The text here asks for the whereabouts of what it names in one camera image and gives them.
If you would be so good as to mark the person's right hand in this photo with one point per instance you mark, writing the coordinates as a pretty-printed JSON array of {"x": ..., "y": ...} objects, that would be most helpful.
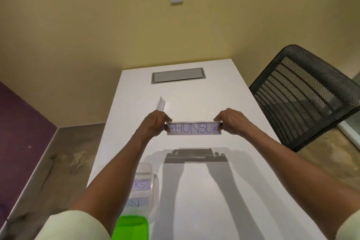
[{"x": 233, "y": 123}]

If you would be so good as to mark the clear plastic container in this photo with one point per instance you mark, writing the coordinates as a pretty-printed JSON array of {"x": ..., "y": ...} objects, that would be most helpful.
[{"x": 150, "y": 189}]

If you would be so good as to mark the person's left hand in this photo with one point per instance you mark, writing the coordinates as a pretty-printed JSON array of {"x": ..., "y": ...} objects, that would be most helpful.
[{"x": 153, "y": 124}]

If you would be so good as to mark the pale green shirt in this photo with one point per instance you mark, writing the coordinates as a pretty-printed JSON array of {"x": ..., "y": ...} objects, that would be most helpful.
[{"x": 73, "y": 227}]

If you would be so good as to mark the green plastic lid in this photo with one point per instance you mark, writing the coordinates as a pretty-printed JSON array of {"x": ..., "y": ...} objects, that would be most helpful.
[{"x": 130, "y": 228}]

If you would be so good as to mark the white-framed glass door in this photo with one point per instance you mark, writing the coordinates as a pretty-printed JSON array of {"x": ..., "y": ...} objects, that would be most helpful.
[{"x": 351, "y": 124}]

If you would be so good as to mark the person's right forearm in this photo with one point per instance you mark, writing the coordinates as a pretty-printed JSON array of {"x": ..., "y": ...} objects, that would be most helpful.
[{"x": 303, "y": 169}]

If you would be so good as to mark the person's left forearm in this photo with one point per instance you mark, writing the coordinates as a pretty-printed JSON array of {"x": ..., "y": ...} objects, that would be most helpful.
[{"x": 112, "y": 175}]

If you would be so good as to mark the black mesh office chair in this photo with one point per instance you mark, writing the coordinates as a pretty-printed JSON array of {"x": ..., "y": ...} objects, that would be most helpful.
[{"x": 306, "y": 96}]

